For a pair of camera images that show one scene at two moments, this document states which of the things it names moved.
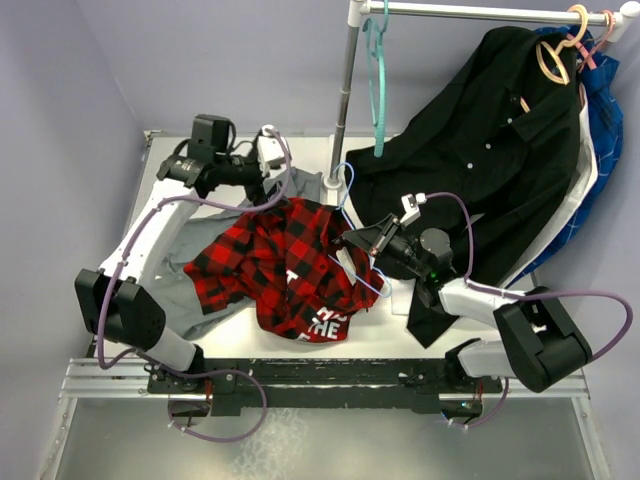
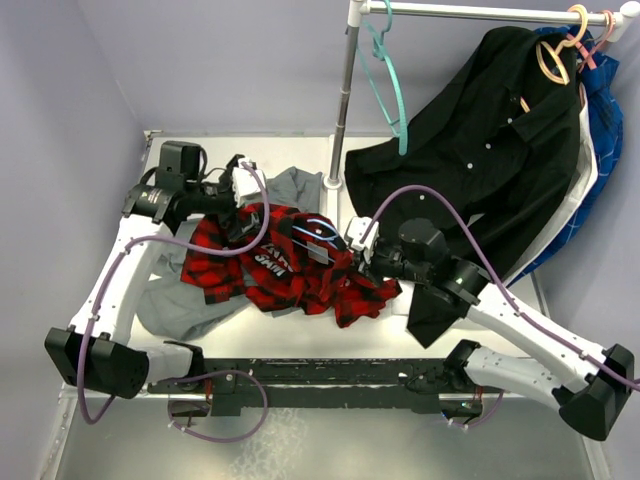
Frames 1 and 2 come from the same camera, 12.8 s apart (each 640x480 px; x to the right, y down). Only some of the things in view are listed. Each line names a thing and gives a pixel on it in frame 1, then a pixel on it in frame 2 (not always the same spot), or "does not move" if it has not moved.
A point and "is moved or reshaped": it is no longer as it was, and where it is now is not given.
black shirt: (476, 185) does not move
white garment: (586, 182) does not move
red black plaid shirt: (296, 261) is moved or reshaped
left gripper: (256, 190) → (230, 219)
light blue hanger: (344, 193) → (333, 237)
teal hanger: (376, 42) → (379, 52)
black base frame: (453, 386) does not move
